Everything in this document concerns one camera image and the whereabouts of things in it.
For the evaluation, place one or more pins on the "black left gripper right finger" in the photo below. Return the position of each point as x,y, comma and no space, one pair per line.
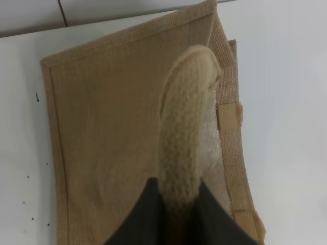
210,224

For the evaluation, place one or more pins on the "brown linen tote bag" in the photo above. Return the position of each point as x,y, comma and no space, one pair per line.
157,100

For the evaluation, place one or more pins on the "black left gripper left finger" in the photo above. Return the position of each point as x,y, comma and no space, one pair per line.
146,223

